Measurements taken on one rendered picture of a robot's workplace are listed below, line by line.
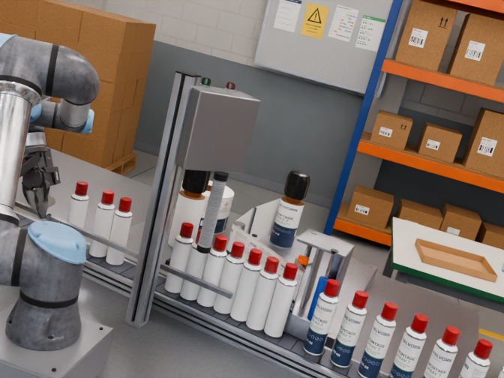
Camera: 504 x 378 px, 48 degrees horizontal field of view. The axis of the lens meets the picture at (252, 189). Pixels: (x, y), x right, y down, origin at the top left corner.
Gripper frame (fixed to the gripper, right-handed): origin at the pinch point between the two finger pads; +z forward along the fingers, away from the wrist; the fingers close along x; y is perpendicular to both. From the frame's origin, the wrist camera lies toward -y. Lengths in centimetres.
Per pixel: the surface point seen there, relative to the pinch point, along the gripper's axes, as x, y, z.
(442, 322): -102, 71, 60
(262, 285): -66, 3, 28
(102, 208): -20.3, 2.7, 1.5
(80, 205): -13.0, 2.6, -0.5
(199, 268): -48, 4, 22
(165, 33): 153, 394, -174
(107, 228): -19.2, 5.0, 7.4
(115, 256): -20.5, 4.5, 15.9
